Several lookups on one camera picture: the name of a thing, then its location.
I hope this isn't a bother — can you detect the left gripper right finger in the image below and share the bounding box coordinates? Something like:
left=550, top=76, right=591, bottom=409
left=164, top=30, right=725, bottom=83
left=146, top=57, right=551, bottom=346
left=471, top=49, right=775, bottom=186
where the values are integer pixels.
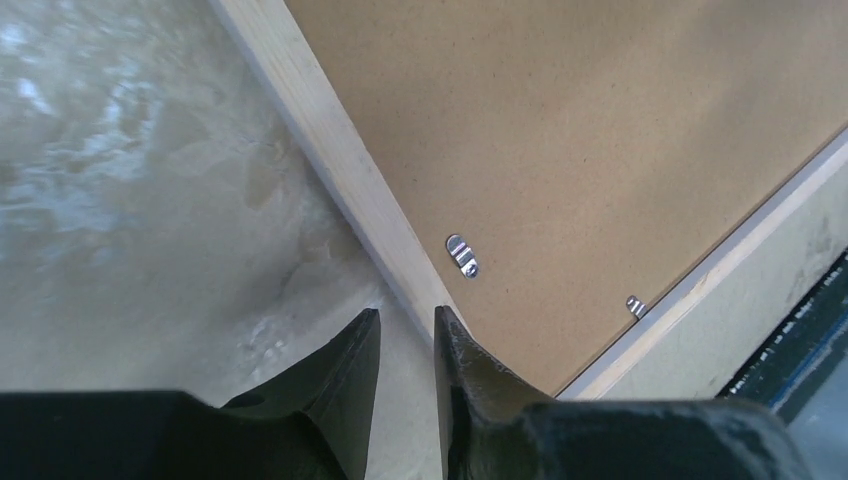
left=433, top=305, right=553, bottom=479

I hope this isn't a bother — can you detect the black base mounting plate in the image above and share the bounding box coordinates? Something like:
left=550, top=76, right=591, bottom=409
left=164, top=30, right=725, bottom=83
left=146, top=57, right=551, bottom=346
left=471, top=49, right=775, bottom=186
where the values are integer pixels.
left=717, top=251, right=847, bottom=424

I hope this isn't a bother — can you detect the white wooden picture frame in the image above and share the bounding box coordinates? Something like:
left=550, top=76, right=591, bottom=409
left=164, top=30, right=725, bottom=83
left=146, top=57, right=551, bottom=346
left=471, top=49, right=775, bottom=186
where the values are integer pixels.
left=214, top=1, right=847, bottom=399

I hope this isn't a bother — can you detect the small metal frame clip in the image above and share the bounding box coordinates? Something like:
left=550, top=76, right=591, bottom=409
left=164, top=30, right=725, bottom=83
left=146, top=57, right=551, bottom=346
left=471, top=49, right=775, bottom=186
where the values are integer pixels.
left=446, top=234, right=479, bottom=279

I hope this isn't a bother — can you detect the brown cardboard backing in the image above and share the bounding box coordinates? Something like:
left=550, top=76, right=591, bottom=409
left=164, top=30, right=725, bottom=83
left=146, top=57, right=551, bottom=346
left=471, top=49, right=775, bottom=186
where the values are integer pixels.
left=289, top=1, right=847, bottom=393

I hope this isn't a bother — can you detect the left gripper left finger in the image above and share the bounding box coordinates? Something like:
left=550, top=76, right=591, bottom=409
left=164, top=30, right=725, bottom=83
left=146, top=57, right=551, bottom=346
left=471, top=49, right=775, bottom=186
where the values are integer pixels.
left=223, top=308, right=381, bottom=479

